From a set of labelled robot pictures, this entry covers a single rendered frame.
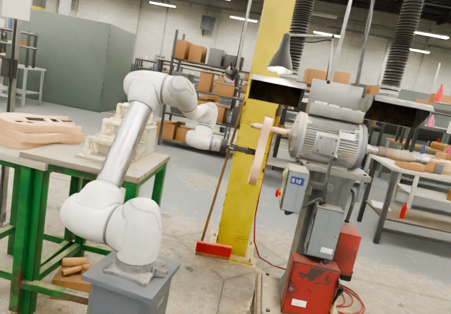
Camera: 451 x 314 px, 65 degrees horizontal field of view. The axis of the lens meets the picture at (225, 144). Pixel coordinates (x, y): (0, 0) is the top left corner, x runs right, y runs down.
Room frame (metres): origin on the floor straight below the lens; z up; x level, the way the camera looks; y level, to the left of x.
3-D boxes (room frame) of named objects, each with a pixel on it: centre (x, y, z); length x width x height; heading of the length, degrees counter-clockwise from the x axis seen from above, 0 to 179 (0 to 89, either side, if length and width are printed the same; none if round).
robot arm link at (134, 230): (1.24, 0.26, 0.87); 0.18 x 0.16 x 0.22; 80
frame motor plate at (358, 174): (1.93, -0.61, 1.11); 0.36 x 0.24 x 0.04; 85
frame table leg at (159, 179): (2.17, 0.37, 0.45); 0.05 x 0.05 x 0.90; 85
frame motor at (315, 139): (1.92, -0.54, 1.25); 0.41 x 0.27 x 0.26; 85
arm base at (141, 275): (1.24, 0.23, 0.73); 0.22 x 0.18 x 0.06; 78
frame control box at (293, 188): (1.70, -0.44, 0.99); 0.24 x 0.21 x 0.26; 85
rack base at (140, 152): (1.99, 0.60, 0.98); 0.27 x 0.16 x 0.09; 85
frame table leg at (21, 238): (1.72, 0.96, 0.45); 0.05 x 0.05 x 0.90; 85
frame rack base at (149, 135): (2.14, 0.59, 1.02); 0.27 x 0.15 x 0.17; 85
